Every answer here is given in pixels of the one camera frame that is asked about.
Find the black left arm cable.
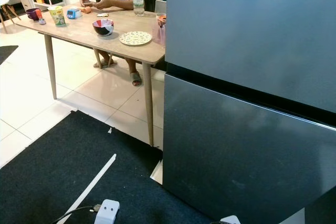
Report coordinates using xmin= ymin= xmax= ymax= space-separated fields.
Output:
xmin=58 ymin=204 xmax=101 ymax=223

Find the light wooden dining table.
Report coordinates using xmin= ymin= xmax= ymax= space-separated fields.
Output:
xmin=13 ymin=5 xmax=166 ymax=147

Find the patterned round plate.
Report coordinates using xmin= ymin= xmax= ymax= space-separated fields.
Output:
xmin=119 ymin=31 xmax=153 ymax=46

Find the long white tape strip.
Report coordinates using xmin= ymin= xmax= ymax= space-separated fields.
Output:
xmin=57 ymin=154 xmax=117 ymax=224

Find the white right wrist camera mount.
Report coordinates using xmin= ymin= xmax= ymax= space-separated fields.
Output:
xmin=219 ymin=215 xmax=242 ymax=224

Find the purple mug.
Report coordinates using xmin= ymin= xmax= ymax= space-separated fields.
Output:
xmin=26 ymin=8 xmax=43 ymax=22

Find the small blue white device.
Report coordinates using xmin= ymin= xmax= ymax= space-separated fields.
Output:
xmin=66 ymin=7 xmax=82 ymax=19

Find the grey two-door fridge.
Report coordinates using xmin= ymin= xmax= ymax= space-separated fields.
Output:
xmin=162 ymin=0 xmax=336 ymax=224

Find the pink clear plastic jug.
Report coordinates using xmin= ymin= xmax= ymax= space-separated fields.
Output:
xmin=154 ymin=13 xmax=167 ymax=46

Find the grey chair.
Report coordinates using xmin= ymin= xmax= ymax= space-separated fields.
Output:
xmin=155 ymin=0 xmax=167 ymax=14

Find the small dark rug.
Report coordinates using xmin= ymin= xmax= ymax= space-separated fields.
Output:
xmin=0 ymin=45 xmax=18 ymax=65

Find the dark floor mat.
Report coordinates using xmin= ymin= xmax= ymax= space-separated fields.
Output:
xmin=0 ymin=110 xmax=211 ymax=224

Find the green yellow noodle cup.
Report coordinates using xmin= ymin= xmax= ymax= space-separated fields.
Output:
xmin=48 ymin=6 xmax=67 ymax=27

